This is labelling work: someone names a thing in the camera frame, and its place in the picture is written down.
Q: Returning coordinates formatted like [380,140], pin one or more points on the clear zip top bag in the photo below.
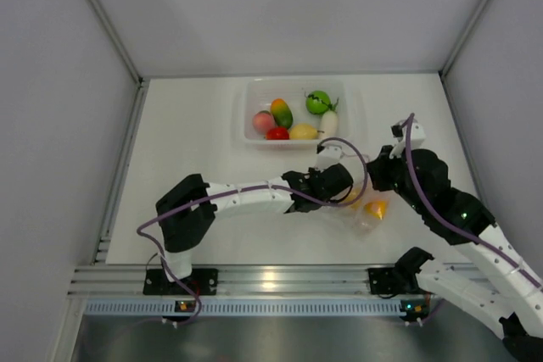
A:
[364,215]

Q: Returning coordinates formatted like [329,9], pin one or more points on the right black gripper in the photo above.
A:
[379,166]

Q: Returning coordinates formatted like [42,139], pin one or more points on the clear plastic perforated bin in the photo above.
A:
[258,94]

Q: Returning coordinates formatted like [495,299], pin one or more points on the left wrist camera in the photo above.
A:
[327,156]

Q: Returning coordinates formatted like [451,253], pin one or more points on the red fake apple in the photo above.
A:
[278,133]

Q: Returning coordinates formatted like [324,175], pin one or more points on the green fake avocado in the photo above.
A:
[281,113]

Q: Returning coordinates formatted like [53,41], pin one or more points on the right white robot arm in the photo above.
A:
[512,309]

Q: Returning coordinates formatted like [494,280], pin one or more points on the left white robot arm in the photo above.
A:
[189,209]

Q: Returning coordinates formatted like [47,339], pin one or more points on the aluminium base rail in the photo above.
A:
[231,280]

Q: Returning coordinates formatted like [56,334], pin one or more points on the orange fake fruit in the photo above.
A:
[377,209]

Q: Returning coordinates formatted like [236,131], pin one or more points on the pink fake peach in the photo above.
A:
[263,121]

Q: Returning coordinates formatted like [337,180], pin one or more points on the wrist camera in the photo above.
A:
[327,156]
[403,132]

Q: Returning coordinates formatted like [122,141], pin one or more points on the yellow fake banana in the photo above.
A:
[353,199]

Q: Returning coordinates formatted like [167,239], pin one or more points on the pale yellow fake pear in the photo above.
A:
[303,131]

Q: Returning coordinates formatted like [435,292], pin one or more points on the white slotted cable duct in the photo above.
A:
[255,307]

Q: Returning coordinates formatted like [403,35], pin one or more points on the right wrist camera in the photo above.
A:
[403,132]

